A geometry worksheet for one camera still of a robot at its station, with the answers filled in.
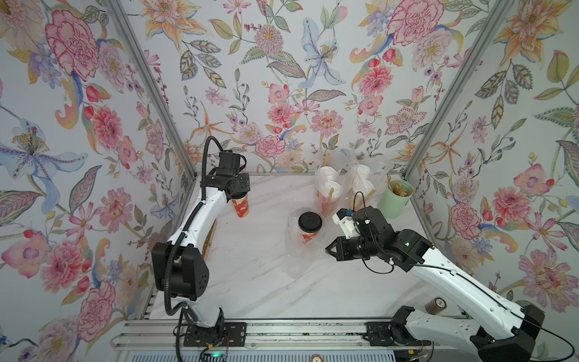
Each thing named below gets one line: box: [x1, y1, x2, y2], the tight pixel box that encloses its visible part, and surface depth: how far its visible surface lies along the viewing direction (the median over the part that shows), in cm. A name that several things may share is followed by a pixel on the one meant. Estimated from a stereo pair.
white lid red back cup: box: [315, 181, 342, 217], surface depth 92 cm
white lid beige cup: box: [352, 178, 376, 211], surface depth 94 cm
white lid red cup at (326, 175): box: [315, 165, 339, 185], surface depth 99 cm
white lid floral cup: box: [352, 164, 373, 182], surface depth 100 cm
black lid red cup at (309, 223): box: [297, 211, 323, 243], surface depth 84 cm
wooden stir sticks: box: [386, 173, 408, 197], surface depth 95 cm
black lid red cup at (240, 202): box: [230, 191, 249, 218], surface depth 96 cm
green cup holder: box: [377, 178, 414, 219], surface depth 98 cm
